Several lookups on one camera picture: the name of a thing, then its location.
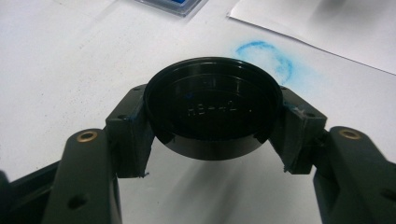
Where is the white table cover sheet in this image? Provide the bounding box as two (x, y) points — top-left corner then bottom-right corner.
(0, 0), (396, 224)

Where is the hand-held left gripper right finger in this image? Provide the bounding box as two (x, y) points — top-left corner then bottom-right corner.
(269, 87), (396, 224)

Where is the blue ink pad clear case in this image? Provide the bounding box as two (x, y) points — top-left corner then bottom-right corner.
(134, 0), (209, 18)

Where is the black round stamp cap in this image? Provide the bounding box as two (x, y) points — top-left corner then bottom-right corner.
(143, 56), (284, 161)

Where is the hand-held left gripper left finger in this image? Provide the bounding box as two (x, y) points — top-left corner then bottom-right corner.
(41, 83), (157, 224)

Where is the white paper sheet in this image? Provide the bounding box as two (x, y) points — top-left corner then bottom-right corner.
(227, 0), (396, 76)

